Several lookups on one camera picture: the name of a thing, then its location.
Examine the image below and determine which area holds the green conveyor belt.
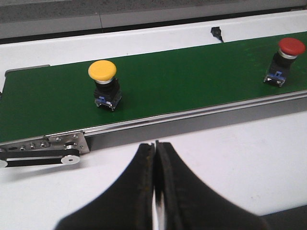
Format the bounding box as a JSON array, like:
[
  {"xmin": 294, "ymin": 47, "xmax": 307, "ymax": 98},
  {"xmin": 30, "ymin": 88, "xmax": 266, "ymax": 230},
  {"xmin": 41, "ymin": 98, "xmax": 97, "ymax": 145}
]
[{"xmin": 0, "ymin": 35, "xmax": 307, "ymax": 142}]

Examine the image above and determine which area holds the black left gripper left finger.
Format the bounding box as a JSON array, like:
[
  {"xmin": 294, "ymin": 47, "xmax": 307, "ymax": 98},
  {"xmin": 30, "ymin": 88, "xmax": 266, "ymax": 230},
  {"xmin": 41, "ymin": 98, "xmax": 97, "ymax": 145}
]
[{"xmin": 56, "ymin": 144, "xmax": 155, "ymax": 230}]

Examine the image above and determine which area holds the large red mushroom button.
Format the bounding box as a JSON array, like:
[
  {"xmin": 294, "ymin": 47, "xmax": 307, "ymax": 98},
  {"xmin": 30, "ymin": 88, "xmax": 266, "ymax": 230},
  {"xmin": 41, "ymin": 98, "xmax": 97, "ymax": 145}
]
[{"xmin": 263, "ymin": 37, "xmax": 306, "ymax": 87}]

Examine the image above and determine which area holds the black cable connector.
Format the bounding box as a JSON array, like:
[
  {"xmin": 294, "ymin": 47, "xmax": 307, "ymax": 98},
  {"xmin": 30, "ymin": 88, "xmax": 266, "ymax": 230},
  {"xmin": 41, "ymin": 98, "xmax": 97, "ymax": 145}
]
[{"xmin": 211, "ymin": 27, "xmax": 224, "ymax": 43}]

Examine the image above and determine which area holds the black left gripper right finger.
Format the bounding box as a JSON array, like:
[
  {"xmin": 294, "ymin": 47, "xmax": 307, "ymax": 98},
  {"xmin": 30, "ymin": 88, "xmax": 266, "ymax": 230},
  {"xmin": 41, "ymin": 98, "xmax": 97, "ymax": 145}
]
[{"xmin": 154, "ymin": 142, "xmax": 269, "ymax": 230}]

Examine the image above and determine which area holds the aluminium conveyor side rail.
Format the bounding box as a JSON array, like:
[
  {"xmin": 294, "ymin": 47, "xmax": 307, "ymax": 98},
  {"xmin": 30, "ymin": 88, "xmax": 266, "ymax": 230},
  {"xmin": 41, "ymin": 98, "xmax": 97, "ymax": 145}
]
[{"xmin": 82, "ymin": 90, "xmax": 307, "ymax": 136}]

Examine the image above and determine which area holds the yellow button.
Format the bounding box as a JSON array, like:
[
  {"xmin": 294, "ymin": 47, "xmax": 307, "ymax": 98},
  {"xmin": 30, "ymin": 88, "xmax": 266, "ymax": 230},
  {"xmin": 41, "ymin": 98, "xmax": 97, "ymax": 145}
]
[{"xmin": 88, "ymin": 60, "xmax": 122, "ymax": 111}]

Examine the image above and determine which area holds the black conveyor drive belt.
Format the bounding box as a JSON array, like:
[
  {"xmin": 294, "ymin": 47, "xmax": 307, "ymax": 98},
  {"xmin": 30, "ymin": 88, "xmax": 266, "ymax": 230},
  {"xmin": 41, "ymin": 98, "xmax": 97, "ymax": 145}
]
[{"xmin": 0, "ymin": 146, "xmax": 80, "ymax": 168}]

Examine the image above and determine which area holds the steel conveyor end plate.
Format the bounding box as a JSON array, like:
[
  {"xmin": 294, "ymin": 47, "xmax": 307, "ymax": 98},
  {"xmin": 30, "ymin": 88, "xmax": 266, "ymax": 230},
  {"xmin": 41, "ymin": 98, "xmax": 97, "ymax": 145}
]
[{"xmin": 46, "ymin": 131, "xmax": 90, "ymax": 154}]

